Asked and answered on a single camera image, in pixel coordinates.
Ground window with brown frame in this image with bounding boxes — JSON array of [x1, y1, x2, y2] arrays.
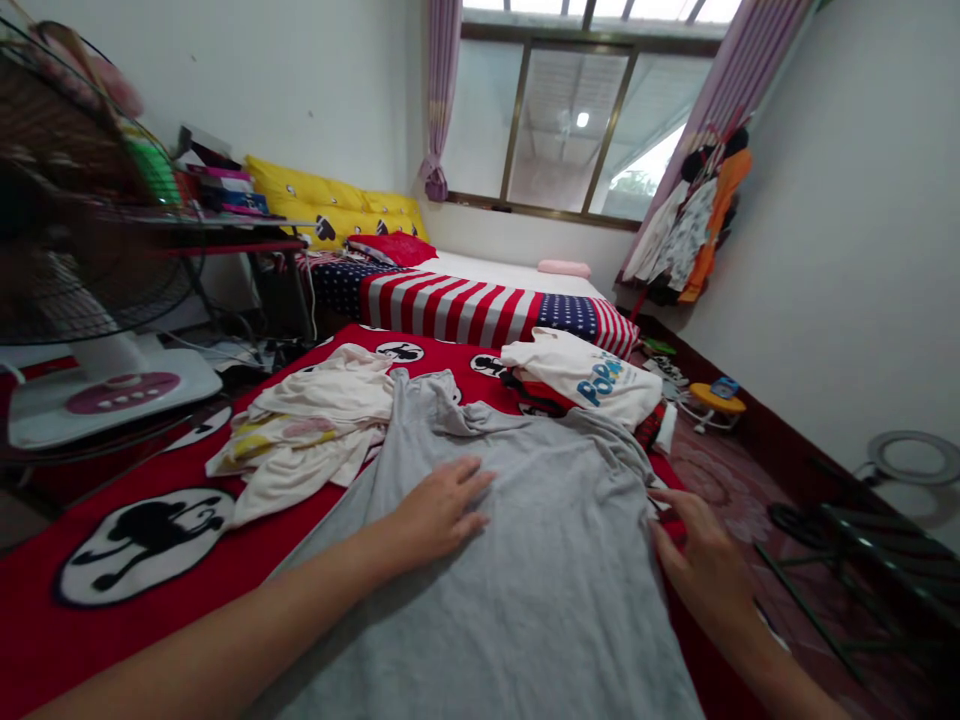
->
[[446, 0, 744, 230]]

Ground cluttered desk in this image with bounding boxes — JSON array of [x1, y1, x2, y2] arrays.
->
[[149, 123, 324, 346]]

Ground person's left fingers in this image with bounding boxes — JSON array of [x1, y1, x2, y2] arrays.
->
[[419, 455, 498, 517]]

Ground red and black garment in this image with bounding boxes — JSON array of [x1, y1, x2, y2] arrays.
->
[[502, 371, 676, 453]]

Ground grey t-shirt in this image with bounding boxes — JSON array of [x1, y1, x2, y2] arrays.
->
[[247, 367, 706, 720]]

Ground cream garment pile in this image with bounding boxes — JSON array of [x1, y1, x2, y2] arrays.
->
[[206, 343, 399, 530]]

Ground person's right index finger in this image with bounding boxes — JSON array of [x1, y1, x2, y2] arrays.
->
[[647, 487, 711, 520]]

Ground person's right hand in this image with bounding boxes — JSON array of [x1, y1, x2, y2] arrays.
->
[[647, 487, 757, 625]]

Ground green metal folding rack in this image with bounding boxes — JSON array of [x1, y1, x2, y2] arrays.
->
[[755, 457, 960, 684]]

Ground tied pink curtain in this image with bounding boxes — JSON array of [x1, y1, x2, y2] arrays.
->
[[418, 0, 464, 202]]

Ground red pillow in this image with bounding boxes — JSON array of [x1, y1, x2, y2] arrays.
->
[[346, 230, 439, 269]]

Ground stars and stripes blanket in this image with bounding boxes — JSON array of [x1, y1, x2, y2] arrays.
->
[[299, 251, 643, 361]]

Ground tangle of cables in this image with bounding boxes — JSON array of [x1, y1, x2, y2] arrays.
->
[[161, 322, 310, 376]]

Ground small yellow stool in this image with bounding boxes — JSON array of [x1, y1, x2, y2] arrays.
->
[[686, 382, 748, 436]]

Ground white t-shirt with blue print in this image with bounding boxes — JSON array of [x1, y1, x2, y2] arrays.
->
[[500, 326, 665, 429]]

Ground red blanket with monkey print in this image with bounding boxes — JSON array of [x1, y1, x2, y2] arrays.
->
[[0, 322, 751, 720]]

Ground yellow padded headboard cushion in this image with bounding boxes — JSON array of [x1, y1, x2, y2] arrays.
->
[[245, 155, 433, 253]]

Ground white and pink fan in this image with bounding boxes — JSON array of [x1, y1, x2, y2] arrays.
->
[[0, 18, 226, 451]]

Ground white shoes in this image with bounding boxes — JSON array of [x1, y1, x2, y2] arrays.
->
[[646, 354, 691, 388]]

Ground bed with white sheet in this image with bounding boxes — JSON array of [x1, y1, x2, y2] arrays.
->
[[423, 248, 610, 303]]

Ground long pink curtain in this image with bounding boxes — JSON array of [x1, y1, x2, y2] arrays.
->
[[614, 0, 815, 283]]

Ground person's right thumb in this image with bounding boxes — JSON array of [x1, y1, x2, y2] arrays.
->
[[649, 521, 688, 580]]

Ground person's left hand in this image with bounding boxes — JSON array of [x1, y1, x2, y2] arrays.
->
[[388, 455, 498, 565]]

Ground rack of hanging clothes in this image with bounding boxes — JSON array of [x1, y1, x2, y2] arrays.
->
[[620, 123, 755, 309]]

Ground white ring light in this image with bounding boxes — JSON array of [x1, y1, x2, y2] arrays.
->
[[854, 429, 960, 489]]

